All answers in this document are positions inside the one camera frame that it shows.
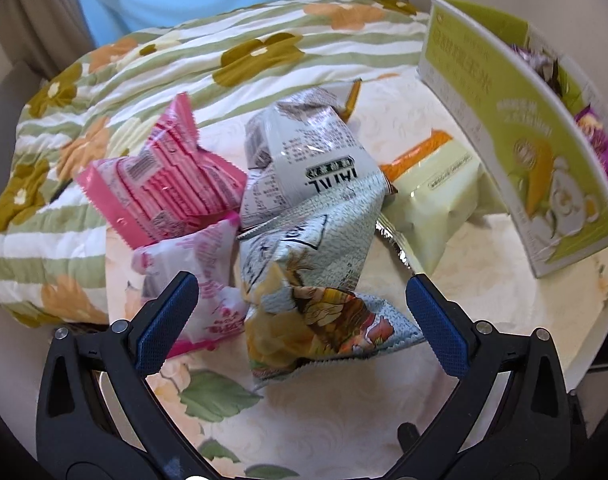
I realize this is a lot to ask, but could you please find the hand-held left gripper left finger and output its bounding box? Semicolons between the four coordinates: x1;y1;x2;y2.
36;271;220;467

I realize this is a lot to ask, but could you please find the pale green orange packet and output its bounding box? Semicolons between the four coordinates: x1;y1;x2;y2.
376;129;508;276

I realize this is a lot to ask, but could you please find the green striped floral blanket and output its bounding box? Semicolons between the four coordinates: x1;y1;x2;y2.
0;0;433;329

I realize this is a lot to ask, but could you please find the white floral tray table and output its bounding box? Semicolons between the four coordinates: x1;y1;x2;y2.
99;67;608;480

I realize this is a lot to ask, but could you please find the purple chips bag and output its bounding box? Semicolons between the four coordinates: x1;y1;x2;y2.
574;105;608;184

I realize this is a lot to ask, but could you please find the light blue chips bag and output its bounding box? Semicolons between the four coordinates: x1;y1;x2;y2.
236;192;428;386

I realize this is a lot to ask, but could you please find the green cardboard box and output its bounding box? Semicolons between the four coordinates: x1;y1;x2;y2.
416;0;608;280

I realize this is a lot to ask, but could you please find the pink white snack packet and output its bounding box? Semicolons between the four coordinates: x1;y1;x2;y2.
131;212;251;359

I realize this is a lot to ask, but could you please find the grey snack packet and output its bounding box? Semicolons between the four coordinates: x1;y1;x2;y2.
239;87;399;234

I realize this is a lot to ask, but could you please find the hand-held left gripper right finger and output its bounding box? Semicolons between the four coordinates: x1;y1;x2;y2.
398;273;571;469

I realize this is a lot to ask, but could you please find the silver purple candy bag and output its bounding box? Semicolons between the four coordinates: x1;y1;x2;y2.
509;42;566;97

